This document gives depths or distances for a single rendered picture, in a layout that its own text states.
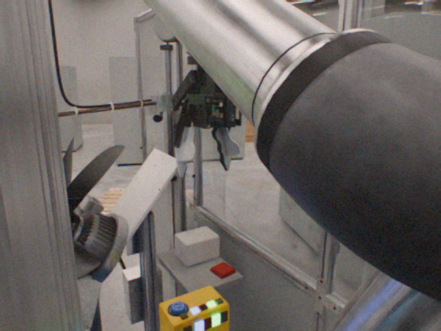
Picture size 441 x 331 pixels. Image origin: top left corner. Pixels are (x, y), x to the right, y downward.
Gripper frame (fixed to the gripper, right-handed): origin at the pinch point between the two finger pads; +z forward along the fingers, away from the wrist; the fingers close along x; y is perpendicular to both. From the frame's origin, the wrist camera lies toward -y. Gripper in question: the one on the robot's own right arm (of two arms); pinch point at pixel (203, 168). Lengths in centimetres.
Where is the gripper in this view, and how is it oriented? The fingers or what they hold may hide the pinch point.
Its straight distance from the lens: 62.2
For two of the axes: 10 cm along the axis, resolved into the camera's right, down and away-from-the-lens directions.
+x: 8.6, -1.3, 5.0
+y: 5.1, 2.1, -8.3
